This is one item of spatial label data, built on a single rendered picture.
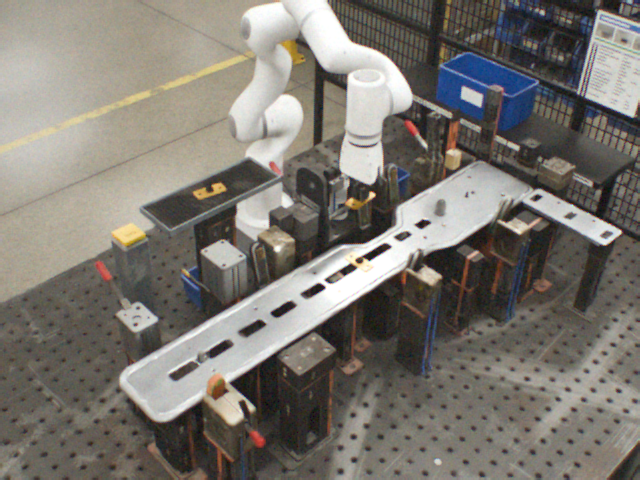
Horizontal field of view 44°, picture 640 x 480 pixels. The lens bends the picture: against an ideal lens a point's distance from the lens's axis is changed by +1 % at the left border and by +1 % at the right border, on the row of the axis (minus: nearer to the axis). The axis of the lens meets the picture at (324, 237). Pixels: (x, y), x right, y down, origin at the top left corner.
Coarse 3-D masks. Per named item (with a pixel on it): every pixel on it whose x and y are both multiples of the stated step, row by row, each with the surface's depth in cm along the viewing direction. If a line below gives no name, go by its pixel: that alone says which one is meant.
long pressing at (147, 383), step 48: (432, 192) 243; (480, 192) 244; (528, 192) 246; (384, 240) 224; (432, 240) 225; (288, 288) 207; (336, 288) 208; (192, 336) 193; (240, 336) 193; (288, 336) 194; (144, 384) 181; (192, 384) 181
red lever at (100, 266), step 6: (96, 264) 193; (102, 264) 193; (102, 270) 192; (102, 276) 193; (108, 276) 192; (108, 282) 192; (114, 288) 192; (120, 294) 192; (120, 300) 192; (126, 300) 192; (126, 306) 191
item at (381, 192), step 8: (384, 184) 237; (376, 192) 241; (384, 192) 238; (376, 200) 242; (384, 200) 240; (376, 208) 244; (384, 208) 242; (392, 208) 245; (376, 216) 246; (384, 216) 244; (392, 216) 247; (376, 224) 248; (384, 224) 246; (392, 224) 250; (376, 232) 250; (376, 248) 254; (368, 256) 257; (376, 256) 254
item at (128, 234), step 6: (120, 228) 199; (126, 228) 199; (132, 228) 200; (138, 228) 200; (114, 234) 198; (120, 234) 198; (126, 234) 198; (132, 234) 198; (138, 234) 198; (144, 234) 198; (120, 240) 196; (126, 240) 196; (132, 240) 196
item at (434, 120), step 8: (432, 112) 239; (432, 120) 237; (440, 120) 236; (432, 128) 238; (440, 128) 241; (432, 136) 240; (440, 136) 242; (432, 144) 241; (440, 144) 244; (432, 152) 243; (440, 152) 245; (432, 160) 244; (440, 160) 247; (432, 168) 245
